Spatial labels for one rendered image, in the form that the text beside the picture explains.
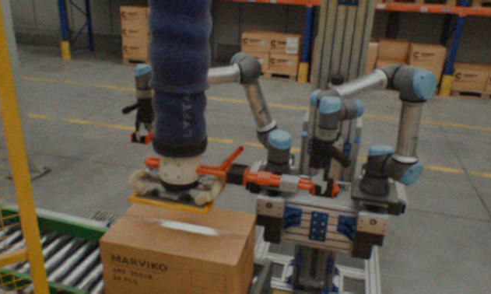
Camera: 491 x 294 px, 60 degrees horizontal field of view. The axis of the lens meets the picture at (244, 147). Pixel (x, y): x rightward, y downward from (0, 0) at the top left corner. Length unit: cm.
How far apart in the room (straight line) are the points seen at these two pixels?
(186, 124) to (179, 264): 58
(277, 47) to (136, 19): 309
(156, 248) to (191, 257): 16
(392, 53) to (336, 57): 707
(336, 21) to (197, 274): 132
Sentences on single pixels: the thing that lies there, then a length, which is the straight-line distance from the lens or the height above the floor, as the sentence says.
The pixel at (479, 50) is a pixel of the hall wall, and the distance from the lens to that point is 1034.
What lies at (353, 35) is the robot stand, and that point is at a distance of 216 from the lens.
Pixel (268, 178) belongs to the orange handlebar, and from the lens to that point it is 168.
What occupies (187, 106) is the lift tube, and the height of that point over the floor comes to 155.
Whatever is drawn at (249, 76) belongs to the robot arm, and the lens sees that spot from 196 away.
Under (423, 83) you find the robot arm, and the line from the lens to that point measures 187.
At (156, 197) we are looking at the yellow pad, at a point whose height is 116.
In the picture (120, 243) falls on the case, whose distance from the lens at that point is 189.
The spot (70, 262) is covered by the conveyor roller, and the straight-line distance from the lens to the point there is 253.
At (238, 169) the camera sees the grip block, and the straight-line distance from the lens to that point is 173.
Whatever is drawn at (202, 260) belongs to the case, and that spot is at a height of 94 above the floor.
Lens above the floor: 202
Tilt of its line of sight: 23 degrees down
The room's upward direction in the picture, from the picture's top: 3 degrees clockwise
